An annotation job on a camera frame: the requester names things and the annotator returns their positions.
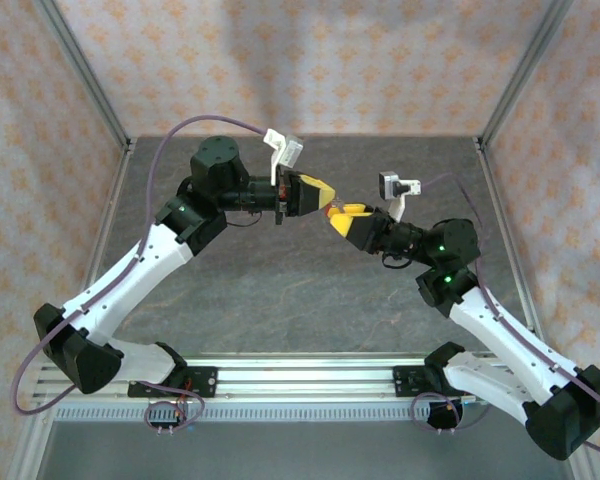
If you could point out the metal keyring with keys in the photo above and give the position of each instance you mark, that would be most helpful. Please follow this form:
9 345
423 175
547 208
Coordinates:
337 204

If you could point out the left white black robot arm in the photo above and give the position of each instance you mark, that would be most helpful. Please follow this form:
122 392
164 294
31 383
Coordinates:
130 280

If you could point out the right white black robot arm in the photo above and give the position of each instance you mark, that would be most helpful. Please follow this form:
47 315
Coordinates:
500 340

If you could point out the aluminium table edge rail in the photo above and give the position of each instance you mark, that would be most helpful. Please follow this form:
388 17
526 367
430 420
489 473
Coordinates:
507 225
94 250

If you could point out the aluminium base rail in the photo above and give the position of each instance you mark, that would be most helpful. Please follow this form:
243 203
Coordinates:
305 375

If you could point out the aluminium frame post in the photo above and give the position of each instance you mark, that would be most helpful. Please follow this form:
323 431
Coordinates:
89 75
521 75

